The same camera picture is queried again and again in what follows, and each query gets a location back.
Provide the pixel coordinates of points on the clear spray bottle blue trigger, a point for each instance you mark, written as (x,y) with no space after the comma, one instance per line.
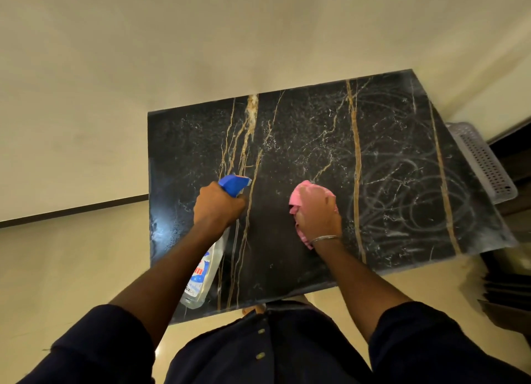
(203,271)

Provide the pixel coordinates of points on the stack of dark flat boards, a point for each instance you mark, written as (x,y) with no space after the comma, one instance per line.
(508,286)

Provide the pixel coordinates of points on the person's left fingers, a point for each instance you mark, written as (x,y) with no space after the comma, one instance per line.
(239,205)

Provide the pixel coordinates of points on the person's right hand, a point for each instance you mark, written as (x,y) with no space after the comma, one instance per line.
(319,217)

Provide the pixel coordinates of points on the person's left forearm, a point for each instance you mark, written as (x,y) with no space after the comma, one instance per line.
(174,271)

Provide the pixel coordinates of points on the person's bare foot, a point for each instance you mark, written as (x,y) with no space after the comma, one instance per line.
(253,310)

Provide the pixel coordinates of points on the person's right forearm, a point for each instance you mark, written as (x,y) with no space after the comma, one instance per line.
(356,280)

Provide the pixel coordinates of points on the dark blue buttoned shirt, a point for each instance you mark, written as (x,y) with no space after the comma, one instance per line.
(290,350)

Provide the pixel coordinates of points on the pink cleaning cloth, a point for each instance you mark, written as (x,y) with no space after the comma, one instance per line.
(296,198)

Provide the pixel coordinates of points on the person's right fingers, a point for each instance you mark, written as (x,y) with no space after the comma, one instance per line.
(317,192)

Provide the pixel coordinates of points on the person's left hand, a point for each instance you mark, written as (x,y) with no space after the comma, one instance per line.
(215,207)

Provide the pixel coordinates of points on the white perforated plastic basket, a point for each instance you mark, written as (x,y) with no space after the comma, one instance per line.
(481,159)

